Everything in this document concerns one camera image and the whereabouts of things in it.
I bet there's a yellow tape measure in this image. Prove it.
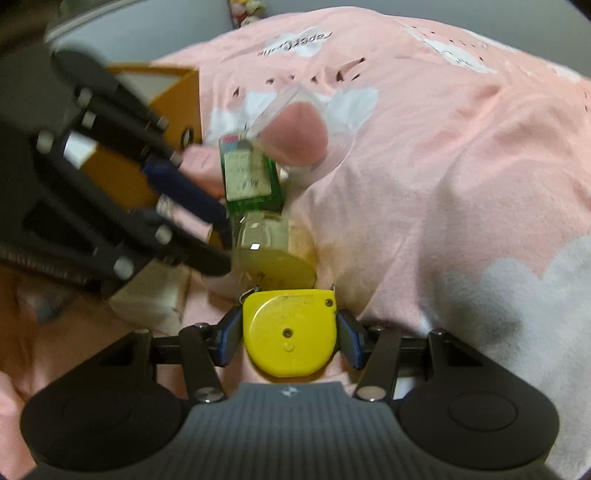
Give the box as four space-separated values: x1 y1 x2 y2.
242 289 338 378

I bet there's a yellow white tube bottle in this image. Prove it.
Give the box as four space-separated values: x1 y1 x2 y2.
202 211 317 300

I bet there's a pink small box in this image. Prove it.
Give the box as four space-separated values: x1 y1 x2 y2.
179 145 224 200

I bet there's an orange cardboard storage box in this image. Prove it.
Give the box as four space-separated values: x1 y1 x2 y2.
65 64 202 210

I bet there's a green glass bottle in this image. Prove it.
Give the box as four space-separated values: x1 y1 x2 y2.
218 132 283 216

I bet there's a pink sponge in clear case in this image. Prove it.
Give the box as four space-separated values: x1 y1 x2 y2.
246 85 353 187

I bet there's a pink cloud-print bedspread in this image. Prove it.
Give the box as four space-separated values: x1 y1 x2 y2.
0 4 591 480

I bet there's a plush toy hanging stack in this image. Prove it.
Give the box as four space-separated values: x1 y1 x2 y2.
228 0 266 29

